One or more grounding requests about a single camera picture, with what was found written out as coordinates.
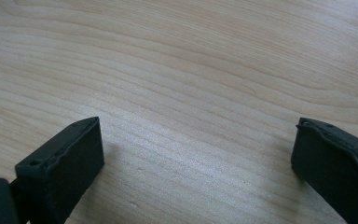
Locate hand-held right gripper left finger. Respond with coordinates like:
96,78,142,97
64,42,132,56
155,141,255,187
14,116,105,224

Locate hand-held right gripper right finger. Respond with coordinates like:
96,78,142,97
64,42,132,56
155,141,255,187
290,117,358,224

